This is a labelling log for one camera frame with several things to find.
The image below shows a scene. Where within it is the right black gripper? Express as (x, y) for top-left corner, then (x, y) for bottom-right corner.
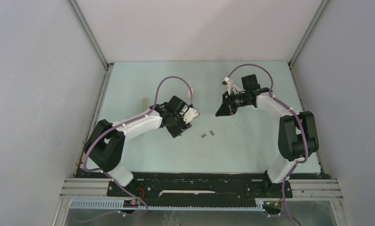
(215, 90), (251, 117)

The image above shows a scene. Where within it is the small white staple box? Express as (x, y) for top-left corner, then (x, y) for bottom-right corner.
(187, 88), (194, 98)

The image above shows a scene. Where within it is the beige stapler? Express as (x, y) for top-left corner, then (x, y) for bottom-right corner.
(142, 97), (149, 111)

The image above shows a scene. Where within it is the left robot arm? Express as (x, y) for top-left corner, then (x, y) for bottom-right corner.
(83, 96), (199, 196)

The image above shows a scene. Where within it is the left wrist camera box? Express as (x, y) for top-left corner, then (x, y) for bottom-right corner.
(181, 107), (199, 124)

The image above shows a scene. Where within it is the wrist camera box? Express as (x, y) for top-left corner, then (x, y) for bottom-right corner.
(221, 77), (240, 95)
(181, 107), (199, 124)

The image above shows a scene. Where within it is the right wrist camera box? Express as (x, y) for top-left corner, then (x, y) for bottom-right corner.
(221, 77), (240, 95)

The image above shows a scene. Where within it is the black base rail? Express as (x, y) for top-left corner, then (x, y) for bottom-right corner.
(126, 172), (293, 207)

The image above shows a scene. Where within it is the white cable duct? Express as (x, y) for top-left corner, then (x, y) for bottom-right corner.
(69, 199), (265, 211)

